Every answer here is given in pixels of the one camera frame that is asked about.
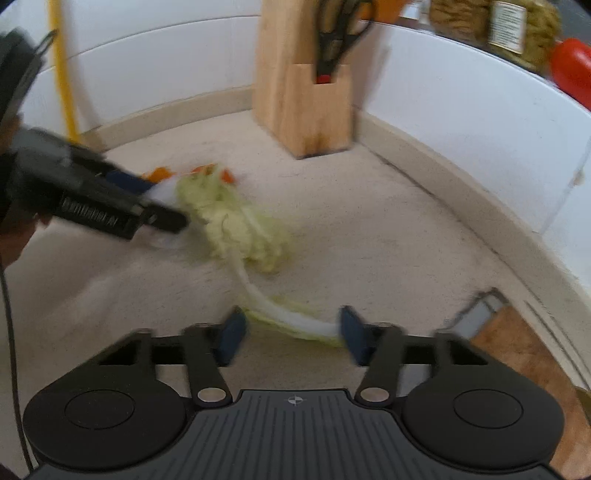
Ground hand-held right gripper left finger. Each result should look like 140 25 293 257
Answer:
97 307 250 409

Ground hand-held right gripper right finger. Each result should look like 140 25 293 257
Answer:
339 306 491 409

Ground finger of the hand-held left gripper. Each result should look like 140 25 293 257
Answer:
99 168 158 197
139 203 191 234

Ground clear plastic bag with peel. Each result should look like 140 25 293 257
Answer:
141 164 241 253

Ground pale napa cabbage leaf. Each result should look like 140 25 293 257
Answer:
177 173 347 348

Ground person's left hand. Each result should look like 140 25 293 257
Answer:
0 205 49 269

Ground yellow pipe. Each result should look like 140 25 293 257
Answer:
48 0 82 144

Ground wooden knife block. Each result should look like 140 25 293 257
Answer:
253 0 356 160

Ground wooden cutting board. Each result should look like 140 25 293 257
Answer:
468 305 591 476

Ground black kitchen scissors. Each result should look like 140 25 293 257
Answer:
315 0 376 86

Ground red tomato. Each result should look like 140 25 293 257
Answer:
549 38 591 112

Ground glass jar of green pickles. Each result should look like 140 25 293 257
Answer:
487 0 563 73

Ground black cable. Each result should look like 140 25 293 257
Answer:
0 256 37 470

